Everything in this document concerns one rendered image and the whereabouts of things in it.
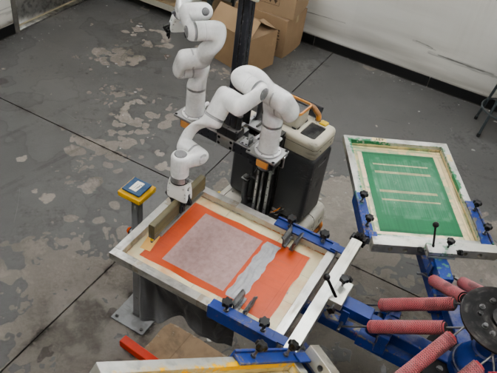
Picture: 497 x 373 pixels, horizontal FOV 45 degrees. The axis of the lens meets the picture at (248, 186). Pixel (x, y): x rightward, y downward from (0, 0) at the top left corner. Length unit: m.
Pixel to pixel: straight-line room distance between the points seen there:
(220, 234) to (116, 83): 2.97
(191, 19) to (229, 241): 0.98
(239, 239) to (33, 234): 1.76
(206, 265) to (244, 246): 0.20
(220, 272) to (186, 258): 0.16
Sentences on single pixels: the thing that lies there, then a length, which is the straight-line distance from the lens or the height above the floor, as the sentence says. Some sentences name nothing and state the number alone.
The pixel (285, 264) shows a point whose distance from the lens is 2.60.
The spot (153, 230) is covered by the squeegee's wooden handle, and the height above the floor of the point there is 1.12.
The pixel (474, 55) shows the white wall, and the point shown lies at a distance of 5.91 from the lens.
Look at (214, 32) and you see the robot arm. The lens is 2.64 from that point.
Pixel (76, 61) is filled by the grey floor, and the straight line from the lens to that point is 5.76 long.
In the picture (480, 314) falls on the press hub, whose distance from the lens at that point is 2.21.
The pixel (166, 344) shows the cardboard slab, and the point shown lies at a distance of 3.43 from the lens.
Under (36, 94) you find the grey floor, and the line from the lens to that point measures 5.32.
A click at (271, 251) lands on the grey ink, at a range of 2.63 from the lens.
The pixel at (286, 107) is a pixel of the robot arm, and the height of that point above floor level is 1.48.
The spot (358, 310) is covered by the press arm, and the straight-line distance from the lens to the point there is 2.41.
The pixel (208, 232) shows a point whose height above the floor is 0.96.
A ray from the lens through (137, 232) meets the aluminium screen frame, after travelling 2.62.
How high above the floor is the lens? 2.86
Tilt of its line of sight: 41 degrees down
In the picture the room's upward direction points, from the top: 9 degrees clockwise
